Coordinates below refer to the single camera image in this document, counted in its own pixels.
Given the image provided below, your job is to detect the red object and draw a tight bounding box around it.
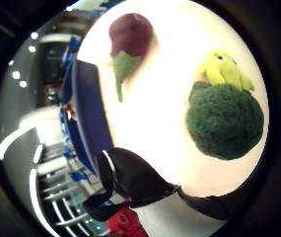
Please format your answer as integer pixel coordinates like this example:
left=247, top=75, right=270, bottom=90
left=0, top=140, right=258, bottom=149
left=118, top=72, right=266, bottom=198
left=105, top=206, right=150, bottom=237

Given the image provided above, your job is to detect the green plush broccoli toy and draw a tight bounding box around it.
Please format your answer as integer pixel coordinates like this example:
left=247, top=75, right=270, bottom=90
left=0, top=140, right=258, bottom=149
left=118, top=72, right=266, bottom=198
left=185, top=49, right=265, bottom=161

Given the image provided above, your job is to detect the maroon plush beet toy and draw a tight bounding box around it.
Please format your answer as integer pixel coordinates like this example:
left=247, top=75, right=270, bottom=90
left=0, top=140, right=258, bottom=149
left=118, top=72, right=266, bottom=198
left=108, top=13, right=156, bottom=104

